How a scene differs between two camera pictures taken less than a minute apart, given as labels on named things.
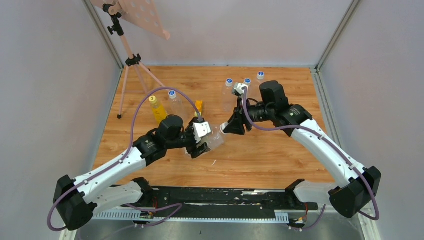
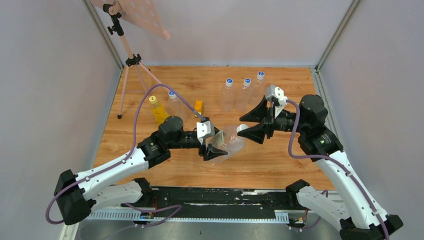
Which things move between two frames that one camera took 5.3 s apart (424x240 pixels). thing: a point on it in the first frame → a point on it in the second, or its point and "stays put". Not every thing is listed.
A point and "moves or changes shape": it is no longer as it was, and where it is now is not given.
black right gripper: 236,121 → 256,133
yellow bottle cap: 152,99 stays put
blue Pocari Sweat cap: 172,94 stays put
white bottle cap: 222,126 moves or changes shape
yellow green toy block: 199,104 stays put
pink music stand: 144,13 stays put
